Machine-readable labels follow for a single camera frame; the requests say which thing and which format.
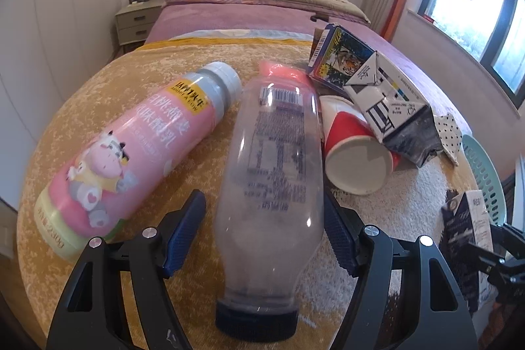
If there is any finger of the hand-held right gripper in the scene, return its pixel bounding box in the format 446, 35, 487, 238
490, 224, 525, 248
468, 241, 525, 293

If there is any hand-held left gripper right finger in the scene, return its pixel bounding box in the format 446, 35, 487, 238
323, 190, 478, 350

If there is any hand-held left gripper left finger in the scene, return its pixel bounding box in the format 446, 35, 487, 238
45, 189, 206, 350

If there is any dark blue drink carton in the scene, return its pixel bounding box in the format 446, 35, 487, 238
441, 190, 499, 314

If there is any mint green plastic basket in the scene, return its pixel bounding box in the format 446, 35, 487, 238
461, 134, 507, 225

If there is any clear plastic bottle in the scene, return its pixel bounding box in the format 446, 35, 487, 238
213, 61, 326, 336

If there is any pink yogurt drink bottle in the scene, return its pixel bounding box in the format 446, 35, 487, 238
35, 62, 242, 262

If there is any red paper cup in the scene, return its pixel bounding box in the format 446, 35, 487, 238
320, 95, 405, 196

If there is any tiger print cardboard box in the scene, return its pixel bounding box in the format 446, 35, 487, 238
307, 23, 376, 96

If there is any polka dot cloth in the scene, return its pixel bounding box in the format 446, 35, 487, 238
432, 113, 464, 167

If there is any black and white milk carton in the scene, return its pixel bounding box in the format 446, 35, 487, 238
342, 51, 446, 169

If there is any beige nightstand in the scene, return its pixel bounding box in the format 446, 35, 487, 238
115, 0, 165, 47

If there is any bed with pink bedspread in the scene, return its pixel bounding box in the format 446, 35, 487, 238
143, 0, 472, 137

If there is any dark framed window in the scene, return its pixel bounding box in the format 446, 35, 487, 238
418, 0, 525, 109

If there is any white wardrobe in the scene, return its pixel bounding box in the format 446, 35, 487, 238
0, 0, 136, 252

